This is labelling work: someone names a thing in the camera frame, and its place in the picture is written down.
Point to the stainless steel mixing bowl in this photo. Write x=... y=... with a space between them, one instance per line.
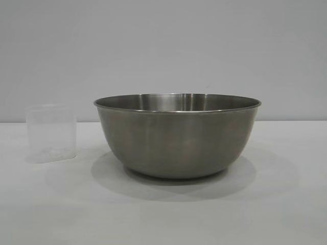
x=176 y=137

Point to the clear plastic measuring cup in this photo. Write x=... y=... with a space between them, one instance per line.
x=51 y=132

